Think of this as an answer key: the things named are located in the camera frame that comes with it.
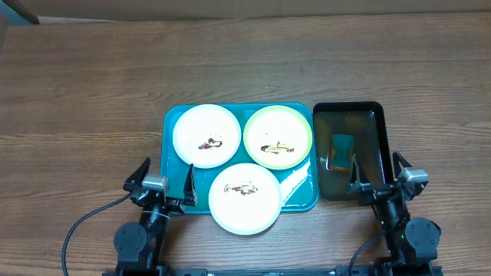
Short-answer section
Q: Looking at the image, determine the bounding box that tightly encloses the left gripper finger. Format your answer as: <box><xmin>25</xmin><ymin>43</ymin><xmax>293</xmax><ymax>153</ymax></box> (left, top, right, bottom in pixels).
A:
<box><xmin>123</xmin><ymin>157</ymin><xmax>151</xmax><ymax>192</ymax></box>
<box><xmin>183</xmin><ymin>164</ymin><xmax>197</xmax><ymax>207</ymax></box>

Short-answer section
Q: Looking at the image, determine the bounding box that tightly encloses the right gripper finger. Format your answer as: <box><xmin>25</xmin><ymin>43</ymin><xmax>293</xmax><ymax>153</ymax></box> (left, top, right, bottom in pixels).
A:
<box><xmin>392</xmin><ymin>151</ymin><xmax>412</xmax><ymax>177</ymax></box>
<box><xmin>348</xmin><ymin>154</ymin><xmax>371</xmax><ymax>192</ymax></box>

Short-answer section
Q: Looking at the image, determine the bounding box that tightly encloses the green yellow sponge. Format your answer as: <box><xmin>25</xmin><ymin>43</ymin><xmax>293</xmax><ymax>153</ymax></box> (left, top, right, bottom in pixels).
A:
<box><xmin>328</xmin><ymin>134</ymin><xmax>354</xmax><ymax>173</ymax></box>

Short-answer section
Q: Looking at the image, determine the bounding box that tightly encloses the white plate front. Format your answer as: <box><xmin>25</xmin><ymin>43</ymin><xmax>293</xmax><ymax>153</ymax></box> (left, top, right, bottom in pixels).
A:
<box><xmin>209</xmin><ymin>163</ymin><xmax>282</xmax><ymax>235</ymax></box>

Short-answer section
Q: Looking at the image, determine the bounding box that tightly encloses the white plate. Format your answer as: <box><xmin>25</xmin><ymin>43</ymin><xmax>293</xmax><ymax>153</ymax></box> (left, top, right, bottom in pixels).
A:
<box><xmin>209</xmin><ymin>163</ymin><xmax>282</xmax><ymax>235</ymax></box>
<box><xmin>172</xmin><ymin>104</ymin><xmax>242</xmax><ymax>169</ymax></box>

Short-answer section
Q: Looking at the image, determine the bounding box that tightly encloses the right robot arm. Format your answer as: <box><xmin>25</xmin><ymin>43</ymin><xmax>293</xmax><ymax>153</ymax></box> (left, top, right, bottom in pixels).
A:
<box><xmin>347</xmin><ymin>152</ymin><xmax>443</xmax><ymax>275</ymax></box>

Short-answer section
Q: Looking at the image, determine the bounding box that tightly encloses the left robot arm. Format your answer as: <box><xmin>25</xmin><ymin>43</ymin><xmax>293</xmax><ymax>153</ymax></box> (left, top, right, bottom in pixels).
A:
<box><xmin>113</xmin><ymin>158</ymin><xmax>197</xmax><ymax>275</ymax></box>

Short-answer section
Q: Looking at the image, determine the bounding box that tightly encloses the black water tray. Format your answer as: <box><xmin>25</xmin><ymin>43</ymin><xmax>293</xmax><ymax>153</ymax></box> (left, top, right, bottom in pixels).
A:
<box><xmin>313</xmin><ymin>101</ymin><xmax>393</xmax><ymax>201</ymax></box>

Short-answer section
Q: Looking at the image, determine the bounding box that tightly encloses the green rimmed plate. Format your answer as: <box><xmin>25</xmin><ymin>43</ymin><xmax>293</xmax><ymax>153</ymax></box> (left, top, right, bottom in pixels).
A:
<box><xmin>243</xmin><ymin>105</ymin><xmax>313</xmax><ymax>170</ymax></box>

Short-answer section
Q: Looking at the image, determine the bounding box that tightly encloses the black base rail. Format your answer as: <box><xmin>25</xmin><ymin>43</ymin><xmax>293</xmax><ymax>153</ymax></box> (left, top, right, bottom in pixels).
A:
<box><xmin>101</xmin><ymin>264</ymin><xmax>444</xmax><ymax>276</ymax></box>

